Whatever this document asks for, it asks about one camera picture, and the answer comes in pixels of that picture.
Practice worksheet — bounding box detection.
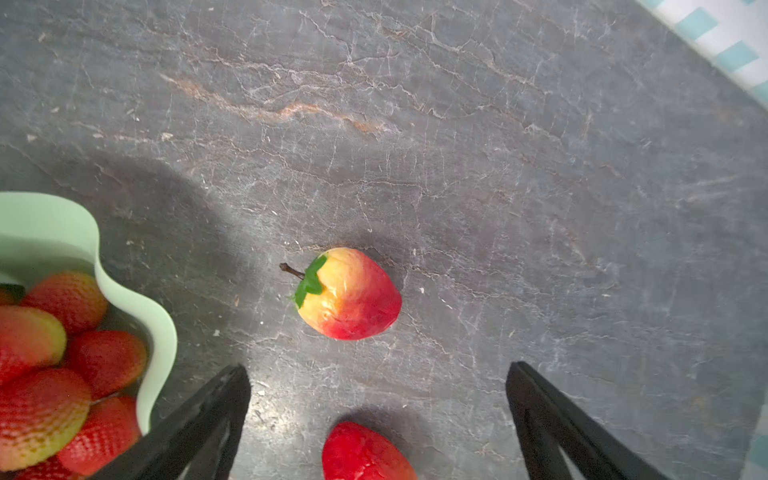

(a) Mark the fake strawberry bunch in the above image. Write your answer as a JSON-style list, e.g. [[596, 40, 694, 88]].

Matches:
[[1, 271, 148, 479]]

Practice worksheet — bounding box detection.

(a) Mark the large red fake strawberry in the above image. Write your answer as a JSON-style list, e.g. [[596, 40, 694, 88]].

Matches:
[[322, 421, 418, 480]]

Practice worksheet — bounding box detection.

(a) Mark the light green wavy fruit bowl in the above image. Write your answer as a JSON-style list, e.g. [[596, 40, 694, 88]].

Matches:
[[1, 192, 178, 435]]

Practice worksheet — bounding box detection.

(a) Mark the red yellow fake apple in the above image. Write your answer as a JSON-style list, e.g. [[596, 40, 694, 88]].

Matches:
[[279, 248, 402, 341]]

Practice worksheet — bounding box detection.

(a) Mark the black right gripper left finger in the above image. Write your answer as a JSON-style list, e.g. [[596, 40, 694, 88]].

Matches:
[[92, 364, 251, 479]]

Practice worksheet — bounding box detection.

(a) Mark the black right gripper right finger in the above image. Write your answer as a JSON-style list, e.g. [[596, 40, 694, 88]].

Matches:
[[505, 361, 665, 479]]

